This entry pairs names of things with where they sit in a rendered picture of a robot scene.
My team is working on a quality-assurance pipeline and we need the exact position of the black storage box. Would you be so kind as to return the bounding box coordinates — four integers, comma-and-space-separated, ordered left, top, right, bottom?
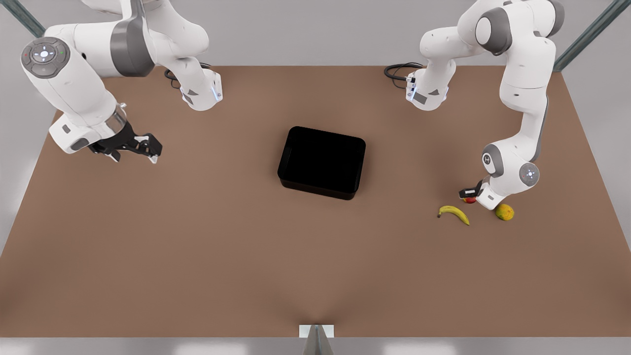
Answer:
277, 126, 367, 201

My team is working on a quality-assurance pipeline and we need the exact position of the silver frame post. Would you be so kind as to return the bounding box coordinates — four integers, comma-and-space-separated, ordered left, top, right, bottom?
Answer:
1, 0, 46, 38
299, 324, 335, 355
553, 0, 631, 72

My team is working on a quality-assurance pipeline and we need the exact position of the yellow banana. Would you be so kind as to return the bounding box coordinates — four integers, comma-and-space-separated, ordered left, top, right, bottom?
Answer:
437, 205, 470, 226

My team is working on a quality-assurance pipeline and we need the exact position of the black cable loop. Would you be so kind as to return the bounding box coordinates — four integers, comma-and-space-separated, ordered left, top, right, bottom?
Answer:
384, 62, 425, 90
164, 62, 212, 90

